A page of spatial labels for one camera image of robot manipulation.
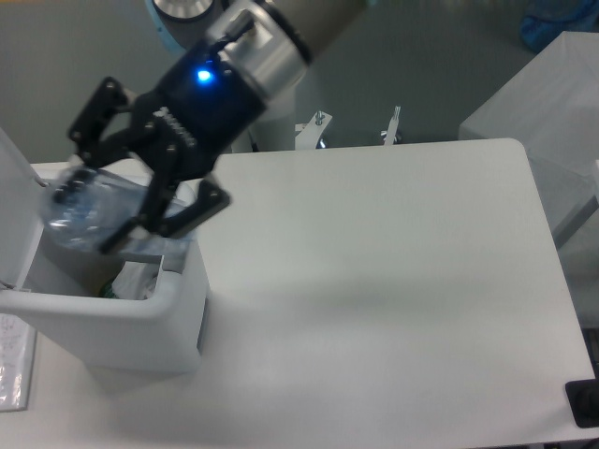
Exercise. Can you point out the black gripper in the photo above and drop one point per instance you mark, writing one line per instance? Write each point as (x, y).
(201, 105)

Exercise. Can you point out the clear plastic water bottle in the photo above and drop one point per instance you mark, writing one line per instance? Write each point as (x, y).
(84, 207)

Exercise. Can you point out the white trash bag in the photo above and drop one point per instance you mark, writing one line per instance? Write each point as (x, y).
(135, 281)

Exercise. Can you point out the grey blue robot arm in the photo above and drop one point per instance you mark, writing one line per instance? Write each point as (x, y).
(144, 182)

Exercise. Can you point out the white trash can lid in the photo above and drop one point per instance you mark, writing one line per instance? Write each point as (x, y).
(21, 191)

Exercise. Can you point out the trash inside can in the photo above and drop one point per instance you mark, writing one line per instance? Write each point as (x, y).
(106, 290)

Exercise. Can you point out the white trash can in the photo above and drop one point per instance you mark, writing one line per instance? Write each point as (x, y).
(161, 333)

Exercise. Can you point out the grey white side cabinet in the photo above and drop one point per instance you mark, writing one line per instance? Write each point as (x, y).
(551, 108)

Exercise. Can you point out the blue plastic bag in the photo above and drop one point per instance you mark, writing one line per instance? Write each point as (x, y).
(544, 21)

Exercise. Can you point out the black device at edge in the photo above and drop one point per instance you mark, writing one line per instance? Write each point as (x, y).
(583, 399)

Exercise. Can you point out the white pedestal base frame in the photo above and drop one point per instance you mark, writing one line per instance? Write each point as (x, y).
(311, 135)

